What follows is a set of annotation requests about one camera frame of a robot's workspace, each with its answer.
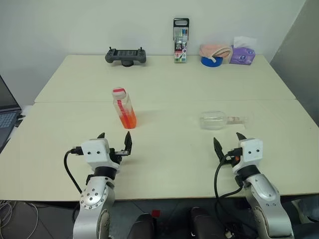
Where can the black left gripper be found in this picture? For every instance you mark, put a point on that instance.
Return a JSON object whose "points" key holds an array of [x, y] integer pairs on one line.
{"points": [[117, 154]]}

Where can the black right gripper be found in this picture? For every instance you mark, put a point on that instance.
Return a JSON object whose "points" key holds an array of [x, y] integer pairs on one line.
{"points": [[229, 159]]}

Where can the bottle with orange liquid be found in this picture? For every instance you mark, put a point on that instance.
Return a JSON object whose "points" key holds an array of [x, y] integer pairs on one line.
{"points": [[127, 117]]}

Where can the clear wine glass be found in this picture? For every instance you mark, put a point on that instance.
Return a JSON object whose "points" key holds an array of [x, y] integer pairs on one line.
{"points": [[211, 120]]}

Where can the white bottle cap red tape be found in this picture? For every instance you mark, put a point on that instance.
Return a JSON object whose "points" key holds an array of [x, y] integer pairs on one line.
{"points": [[119, 93]]}

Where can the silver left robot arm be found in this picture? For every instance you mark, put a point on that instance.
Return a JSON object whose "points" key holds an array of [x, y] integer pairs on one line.
{"points": [[92, 196]]}

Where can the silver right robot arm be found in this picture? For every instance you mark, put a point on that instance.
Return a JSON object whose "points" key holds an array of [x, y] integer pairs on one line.
{"points": [[264, 194]]}

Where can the blue tape roll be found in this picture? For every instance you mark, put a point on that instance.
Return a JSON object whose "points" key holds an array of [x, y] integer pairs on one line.
{"points": [[211, 63]]}

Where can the dark rounded shape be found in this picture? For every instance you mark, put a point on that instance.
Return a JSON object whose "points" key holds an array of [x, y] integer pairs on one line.
{"points": [[205, 224], [145, 227]]}

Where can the grey handheld remote controller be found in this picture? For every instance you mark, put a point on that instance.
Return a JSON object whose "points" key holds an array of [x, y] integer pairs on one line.
{"points": [[124, 55]]}

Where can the small red object under table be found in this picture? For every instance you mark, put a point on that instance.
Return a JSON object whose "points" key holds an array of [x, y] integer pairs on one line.
{"points": [[155, 214]]}

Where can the purple tissue pack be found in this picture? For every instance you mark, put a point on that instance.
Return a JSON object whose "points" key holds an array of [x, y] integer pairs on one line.
{"points": [[243, 56]]}

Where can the pink towel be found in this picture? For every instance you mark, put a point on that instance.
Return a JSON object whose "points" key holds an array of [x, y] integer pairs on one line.
{"points": [[214, 49]]}

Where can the marker pen pack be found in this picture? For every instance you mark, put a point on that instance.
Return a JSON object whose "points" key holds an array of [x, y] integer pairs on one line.
{"points": [[180, 47]]}

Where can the dark grey laptop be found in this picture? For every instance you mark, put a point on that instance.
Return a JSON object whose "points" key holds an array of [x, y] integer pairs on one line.
{"points": [[6, 112]]}

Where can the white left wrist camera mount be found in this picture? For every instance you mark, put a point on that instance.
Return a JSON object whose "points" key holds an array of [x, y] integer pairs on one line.
{"points": [[96, 152]]}

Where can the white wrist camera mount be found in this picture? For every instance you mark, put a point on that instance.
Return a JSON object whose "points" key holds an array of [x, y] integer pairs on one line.
{"points": [[251, 152], [96, 152]]}

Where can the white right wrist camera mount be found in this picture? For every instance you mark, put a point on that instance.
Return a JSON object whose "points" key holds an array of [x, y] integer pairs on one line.
{"points": [[251, 152]]}

